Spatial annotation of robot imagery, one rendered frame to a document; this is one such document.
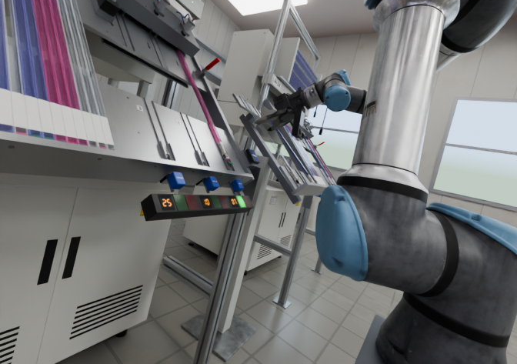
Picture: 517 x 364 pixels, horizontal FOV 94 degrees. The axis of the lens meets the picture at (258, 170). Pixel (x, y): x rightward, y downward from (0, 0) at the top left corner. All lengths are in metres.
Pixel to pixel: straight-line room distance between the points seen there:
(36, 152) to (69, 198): 0.39
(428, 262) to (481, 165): 3.66
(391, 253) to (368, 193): 0.07
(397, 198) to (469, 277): 0.12
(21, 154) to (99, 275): 0.60
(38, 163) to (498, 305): 0.61
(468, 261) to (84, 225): 0.84
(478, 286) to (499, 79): 3.99
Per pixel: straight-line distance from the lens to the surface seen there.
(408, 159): 0.37
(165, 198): 0.50
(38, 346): 1.01
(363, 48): 4.71
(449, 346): 0.43
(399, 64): 0.41
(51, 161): 0.45
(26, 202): 0.78
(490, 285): 0.41
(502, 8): 0.57
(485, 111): 4.15
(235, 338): 1.29
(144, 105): 0.63
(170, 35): 0.98
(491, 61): 4.41
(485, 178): 3.99
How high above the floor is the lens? 0.77
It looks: 2 degrees down
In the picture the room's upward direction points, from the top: 15 degrees clockwise
